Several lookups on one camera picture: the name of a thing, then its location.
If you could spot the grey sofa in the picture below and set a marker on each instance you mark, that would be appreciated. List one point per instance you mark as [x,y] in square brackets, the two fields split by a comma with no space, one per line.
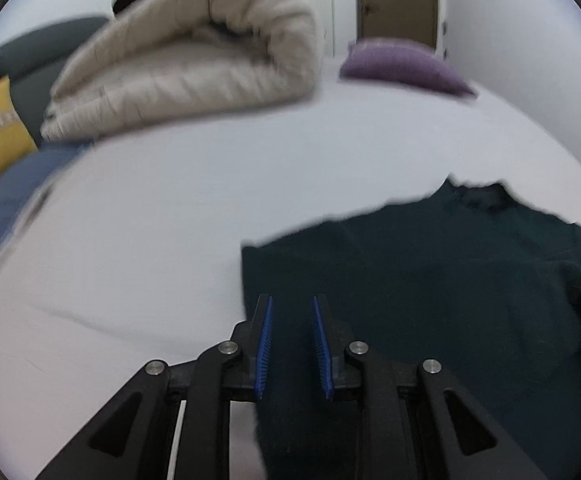
[30,65]

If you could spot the dark green sweater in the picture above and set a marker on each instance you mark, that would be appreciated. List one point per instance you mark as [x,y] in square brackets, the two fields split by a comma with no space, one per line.
[420,280]

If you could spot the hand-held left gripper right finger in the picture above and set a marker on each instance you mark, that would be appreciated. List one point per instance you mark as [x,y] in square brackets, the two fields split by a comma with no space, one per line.
[322,345]

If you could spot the white bed sheet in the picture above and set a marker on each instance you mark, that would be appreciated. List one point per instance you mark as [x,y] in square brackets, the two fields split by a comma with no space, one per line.
[220,200]

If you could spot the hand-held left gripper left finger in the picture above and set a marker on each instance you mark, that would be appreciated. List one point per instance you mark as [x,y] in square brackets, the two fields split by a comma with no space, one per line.
[263,345]

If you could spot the brown wooden door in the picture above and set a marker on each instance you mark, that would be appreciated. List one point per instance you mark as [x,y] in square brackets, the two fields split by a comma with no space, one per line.
[398,0]

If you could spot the purple pillow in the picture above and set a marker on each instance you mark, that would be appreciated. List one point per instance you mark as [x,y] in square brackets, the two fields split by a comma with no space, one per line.
[403,66]

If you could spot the beige folded quilt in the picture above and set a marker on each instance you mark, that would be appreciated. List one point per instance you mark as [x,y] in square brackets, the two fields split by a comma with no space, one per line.
[185,55]

